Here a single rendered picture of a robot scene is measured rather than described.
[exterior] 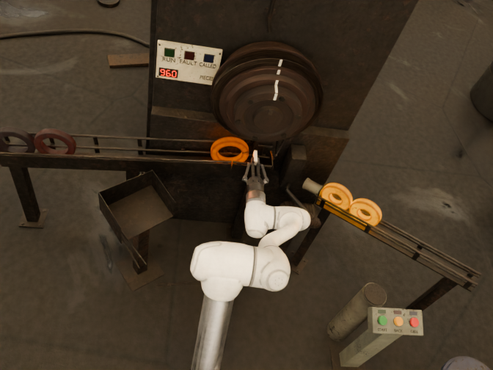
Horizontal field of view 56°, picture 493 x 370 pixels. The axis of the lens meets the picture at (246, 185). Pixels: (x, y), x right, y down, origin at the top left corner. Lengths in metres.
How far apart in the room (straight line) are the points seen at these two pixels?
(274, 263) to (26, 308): 1.53
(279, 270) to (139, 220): 0.87
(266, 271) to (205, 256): 0.20
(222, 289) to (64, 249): 1.44
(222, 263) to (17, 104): 2.34
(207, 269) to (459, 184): 2.68
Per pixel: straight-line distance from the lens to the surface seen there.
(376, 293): 2.33
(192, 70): 2.02
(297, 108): 1.87
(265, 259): 1.49
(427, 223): 3.43
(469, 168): 4.01
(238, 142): 2.16
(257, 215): 2.02
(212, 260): 1.47
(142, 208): 2.17
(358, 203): 2.23
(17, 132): 2.33
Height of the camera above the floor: 2.42
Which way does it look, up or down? 52 degrees down
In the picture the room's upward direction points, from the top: 18 degrees clockwise
